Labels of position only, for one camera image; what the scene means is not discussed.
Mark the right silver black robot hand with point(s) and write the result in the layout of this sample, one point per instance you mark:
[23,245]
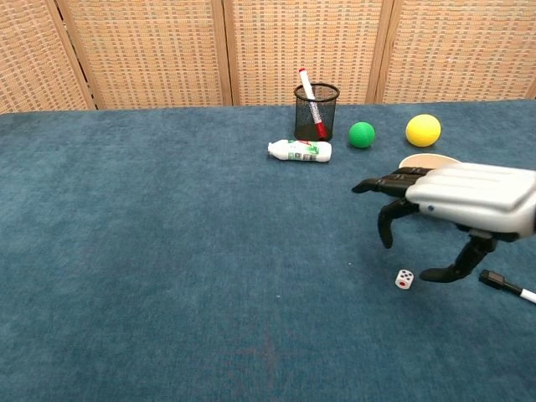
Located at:
[469,192]

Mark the yellow ball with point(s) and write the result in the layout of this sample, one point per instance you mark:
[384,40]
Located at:
[423,130]

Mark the black capped white marker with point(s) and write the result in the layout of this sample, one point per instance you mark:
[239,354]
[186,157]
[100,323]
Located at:
[504,285]

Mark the white die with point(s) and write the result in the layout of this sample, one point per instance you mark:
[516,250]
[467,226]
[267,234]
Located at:
[404,279]

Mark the green ball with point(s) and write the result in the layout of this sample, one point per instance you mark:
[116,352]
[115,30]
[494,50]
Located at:
[362,135]

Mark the black mesh pen holder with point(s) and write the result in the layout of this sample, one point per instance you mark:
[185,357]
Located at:
[315,119]

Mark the white plastic bottle green label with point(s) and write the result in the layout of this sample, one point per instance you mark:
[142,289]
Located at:
[301,151]

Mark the red capped white marker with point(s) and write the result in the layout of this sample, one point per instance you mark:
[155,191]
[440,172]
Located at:
[313,104]

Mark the blue carpet table cover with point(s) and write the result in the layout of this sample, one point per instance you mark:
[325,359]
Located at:
[167,251]

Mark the woven rattan folding screen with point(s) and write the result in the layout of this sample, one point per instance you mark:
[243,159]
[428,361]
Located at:
[167,50]

